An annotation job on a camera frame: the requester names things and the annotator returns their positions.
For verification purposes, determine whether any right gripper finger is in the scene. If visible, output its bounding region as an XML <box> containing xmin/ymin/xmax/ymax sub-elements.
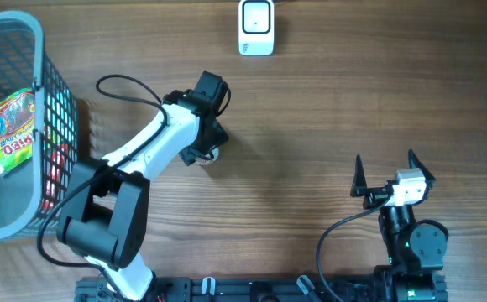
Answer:
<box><xmin>408</xmin><ymin>149</ymin><xmax>436</xmax><ymax>183</ymax></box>
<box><xmin>350</xmin><ymin>154</ymin><xmax>368</xmax><ymax>197</ymax></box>

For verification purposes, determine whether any green lid jar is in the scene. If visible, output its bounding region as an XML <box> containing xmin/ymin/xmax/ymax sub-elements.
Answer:
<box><xmin>196</xmin><ymin>148</ymin><xmax>220</xmax><ymax>165</ymax></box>

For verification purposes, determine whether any red candy bar wrapper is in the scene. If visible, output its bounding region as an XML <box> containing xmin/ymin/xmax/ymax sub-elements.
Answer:
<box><xmin>42</xmin><ymin>143</ymin><xmax>68</xmax><ymax>211</ymax></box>

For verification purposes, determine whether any green Haribo candy bag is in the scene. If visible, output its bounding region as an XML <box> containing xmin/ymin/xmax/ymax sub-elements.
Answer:
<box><xmin>0</xmin><ymin>88</ymin><xmax>35</xmax><ymax>177</ymax></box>

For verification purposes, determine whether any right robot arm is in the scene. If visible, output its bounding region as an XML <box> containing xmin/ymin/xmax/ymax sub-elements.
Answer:
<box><xmin>350</xmin><ymin>150</ymin><xmax>449</xmax><ymax>302</ymax></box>

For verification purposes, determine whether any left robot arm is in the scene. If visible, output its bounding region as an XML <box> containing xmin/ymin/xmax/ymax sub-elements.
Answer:
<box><xmin>56</xmin><ymin>71</ymin><xmax>231</xmax><ymax>301</ymax></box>

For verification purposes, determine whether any white barcode scanner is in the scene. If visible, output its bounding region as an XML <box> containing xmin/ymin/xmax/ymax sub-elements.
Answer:
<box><xmin>238</xmin><ymin>0</ymin><xmax>275</xmax><ymax>56</ymax></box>

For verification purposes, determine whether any grey plastic shopping basket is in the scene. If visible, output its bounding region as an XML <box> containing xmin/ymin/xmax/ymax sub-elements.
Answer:
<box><xmin>0</xmin><ymin>11</ymin><xmax>78</xmax><ymax>241</ymax></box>

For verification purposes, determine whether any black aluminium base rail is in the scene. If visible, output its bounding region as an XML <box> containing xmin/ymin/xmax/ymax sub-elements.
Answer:
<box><xmin>74</xmin><ymin>274</ymin><xmax>448</xmax><ymax>302</ymax></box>

